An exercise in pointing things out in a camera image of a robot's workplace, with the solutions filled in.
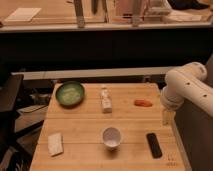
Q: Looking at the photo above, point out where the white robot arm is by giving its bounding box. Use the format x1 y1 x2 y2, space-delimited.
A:
160 62 213 125

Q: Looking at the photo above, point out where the orange carrot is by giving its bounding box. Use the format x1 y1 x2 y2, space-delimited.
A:
134 100 153 107

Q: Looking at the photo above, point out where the black remote control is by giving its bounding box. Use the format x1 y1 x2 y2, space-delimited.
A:
146 133 162 159

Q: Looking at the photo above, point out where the white cup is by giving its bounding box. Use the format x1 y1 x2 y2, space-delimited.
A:
102 127 122 150

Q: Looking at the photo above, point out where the white bottle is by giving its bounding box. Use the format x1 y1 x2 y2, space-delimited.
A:
101 86 112 113

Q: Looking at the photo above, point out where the green bowl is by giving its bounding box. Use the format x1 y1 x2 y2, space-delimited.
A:
55 81 85 107

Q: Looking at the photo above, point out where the white sponge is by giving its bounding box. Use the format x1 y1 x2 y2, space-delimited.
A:
48 133 63 156

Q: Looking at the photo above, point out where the black chair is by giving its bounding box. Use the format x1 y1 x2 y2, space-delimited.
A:
0 74 23 162

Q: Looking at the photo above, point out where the white paper sheet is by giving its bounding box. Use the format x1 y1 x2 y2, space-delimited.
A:
5 8 41 22

